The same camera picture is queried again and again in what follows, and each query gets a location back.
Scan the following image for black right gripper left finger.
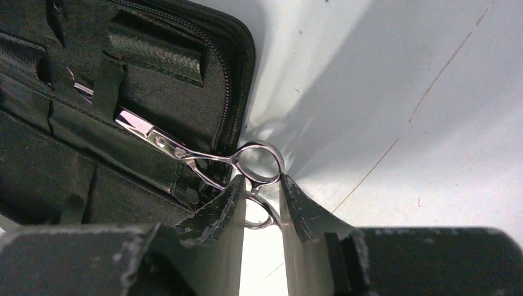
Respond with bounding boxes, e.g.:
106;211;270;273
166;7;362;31
1;176;246;295

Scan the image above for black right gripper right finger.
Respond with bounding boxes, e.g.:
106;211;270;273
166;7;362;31
279;175;522;295

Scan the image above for silver straight scissors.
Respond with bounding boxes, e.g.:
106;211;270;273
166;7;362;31
66;80;285;230

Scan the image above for black zip tool case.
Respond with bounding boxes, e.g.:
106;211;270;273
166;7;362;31
1;1;256;225

